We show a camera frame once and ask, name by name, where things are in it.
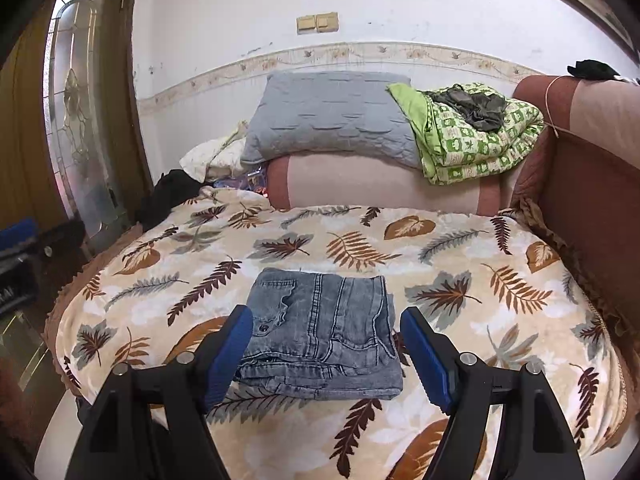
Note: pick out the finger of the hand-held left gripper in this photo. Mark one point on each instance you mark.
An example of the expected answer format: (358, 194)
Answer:
(62, 237)
(17, 232)

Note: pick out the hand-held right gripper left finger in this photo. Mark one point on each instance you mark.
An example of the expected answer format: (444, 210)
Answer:
(227, 355)

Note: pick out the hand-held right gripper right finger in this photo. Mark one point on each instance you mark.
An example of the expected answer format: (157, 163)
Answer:
(425, 355)

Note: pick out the blue denim pants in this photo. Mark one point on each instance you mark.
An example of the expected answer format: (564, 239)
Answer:
(325, 325)

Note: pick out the wooden door with glass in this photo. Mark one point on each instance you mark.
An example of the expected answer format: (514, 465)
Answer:
(80, 135)

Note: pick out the leaf print blanket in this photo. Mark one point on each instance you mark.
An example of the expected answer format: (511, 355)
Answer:
(350, 225)

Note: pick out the cream cloth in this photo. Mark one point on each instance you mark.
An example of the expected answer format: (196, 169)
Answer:
(210, 157)

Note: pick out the purple packets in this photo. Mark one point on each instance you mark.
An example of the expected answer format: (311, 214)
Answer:
(245, 182)

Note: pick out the brown frilled sofa cover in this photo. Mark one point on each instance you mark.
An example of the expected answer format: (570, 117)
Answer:
(585, 270)

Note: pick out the green patterned quilt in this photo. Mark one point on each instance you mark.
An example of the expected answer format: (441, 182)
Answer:
(475, 155)

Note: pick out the pink and brown sofa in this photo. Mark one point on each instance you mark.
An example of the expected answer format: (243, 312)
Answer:
(590, 185)

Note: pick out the dark olive garment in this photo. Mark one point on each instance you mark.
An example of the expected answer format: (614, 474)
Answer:
(475, 107)

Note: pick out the grey quilted pillow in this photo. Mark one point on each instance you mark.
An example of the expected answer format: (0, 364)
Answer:
(325, 115)

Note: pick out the small black cloth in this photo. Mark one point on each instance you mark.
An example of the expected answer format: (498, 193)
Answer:
(592, 70)

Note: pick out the framed painting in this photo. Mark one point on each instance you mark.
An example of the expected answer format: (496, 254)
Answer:
(612, 22)

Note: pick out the beige wall switch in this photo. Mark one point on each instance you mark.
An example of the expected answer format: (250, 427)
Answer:
(327, 21)
(306, 24)

